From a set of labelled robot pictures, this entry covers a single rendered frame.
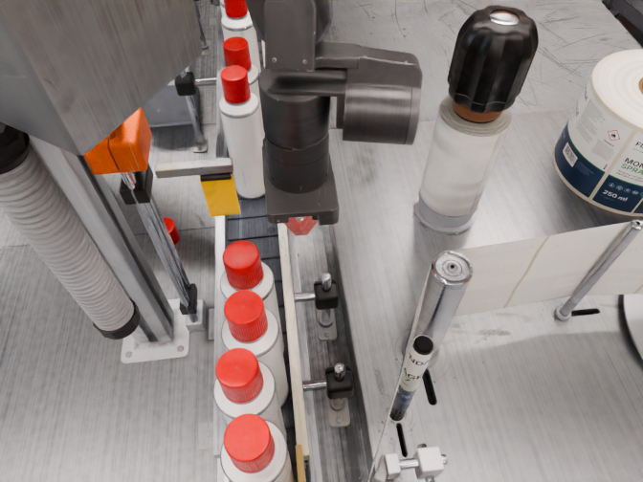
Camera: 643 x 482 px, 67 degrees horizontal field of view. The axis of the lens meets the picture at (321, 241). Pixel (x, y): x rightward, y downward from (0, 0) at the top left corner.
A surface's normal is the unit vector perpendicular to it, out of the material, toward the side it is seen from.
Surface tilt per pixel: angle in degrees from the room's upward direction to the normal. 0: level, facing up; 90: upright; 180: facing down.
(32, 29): 90
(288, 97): 1
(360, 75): 70
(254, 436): 3
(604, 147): 90
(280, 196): 1
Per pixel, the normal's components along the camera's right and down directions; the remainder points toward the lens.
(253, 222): 0.00, -0.59
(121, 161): 0.12, 0.80
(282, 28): -0.07, 0.55
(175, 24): 0.88, 0.38
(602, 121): -0.94, 0.27
